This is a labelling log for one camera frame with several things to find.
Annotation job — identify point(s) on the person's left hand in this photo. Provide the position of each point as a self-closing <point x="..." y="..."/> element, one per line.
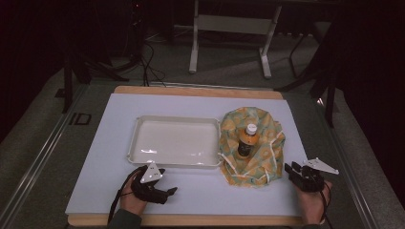
<point x="131" y="198"/>

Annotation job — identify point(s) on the person's right hand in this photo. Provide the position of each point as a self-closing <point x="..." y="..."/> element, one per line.
<point x="310" y="205"/>

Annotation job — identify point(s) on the dark chair frame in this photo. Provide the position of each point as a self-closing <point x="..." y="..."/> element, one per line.
<point x="329" y="86"/>

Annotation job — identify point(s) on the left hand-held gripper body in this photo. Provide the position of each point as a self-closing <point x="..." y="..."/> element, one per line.
<point x="149" y="189"/>

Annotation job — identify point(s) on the black stand with legs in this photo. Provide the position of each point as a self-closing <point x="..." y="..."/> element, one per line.
<point x="82" y="68"/>

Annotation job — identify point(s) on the white metal stand frame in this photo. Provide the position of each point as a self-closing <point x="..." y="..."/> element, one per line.
<point x="234" y="24"/>

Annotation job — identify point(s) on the yellow patterned cloth bag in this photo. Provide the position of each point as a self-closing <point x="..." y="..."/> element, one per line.
<point x="264" y="159"/>

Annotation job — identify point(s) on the metal floor rail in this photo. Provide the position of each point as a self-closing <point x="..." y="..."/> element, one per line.
<point x="347" y="171"/>
<point x="35" y="165"/>

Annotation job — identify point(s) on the dark drink bottle white cap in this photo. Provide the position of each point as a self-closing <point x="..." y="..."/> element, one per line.
<point x="247" y="142"/>

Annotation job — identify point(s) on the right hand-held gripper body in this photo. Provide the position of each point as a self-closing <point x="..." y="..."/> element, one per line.
<point x="310" y="178"/>

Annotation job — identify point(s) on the white table board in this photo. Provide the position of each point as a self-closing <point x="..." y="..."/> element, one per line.
<point x="105" y="159"/>

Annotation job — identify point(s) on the white plastic tray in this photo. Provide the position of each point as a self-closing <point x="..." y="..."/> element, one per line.
<point x="176" y="141"/>

